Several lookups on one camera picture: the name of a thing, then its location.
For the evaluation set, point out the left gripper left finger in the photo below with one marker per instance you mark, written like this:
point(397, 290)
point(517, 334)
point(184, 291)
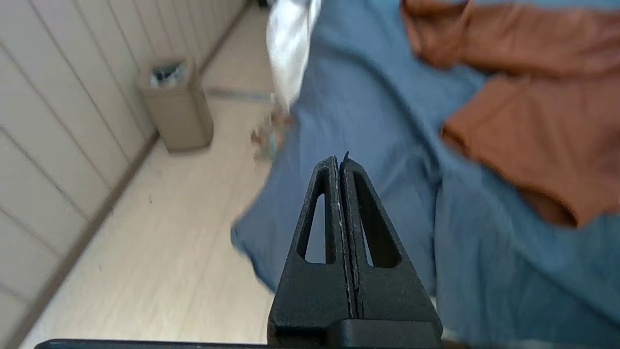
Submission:
point(310, 295)

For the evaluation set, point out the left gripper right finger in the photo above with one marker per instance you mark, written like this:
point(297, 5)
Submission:
point(397, 295)

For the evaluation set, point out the blue bed sheet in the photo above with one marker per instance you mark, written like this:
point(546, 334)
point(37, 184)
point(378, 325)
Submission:
point(368, 97)

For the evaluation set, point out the thin metal floor rod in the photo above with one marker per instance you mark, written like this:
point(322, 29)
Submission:
point(237, 95)

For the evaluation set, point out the beige trash bin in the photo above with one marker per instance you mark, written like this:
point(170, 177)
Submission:
point(181, 116)

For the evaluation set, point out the white blanket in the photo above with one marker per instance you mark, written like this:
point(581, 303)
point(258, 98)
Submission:
point(290, 43)

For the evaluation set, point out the grey trash bag liner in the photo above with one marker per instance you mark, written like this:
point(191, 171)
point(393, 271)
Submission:
point(168, 74)

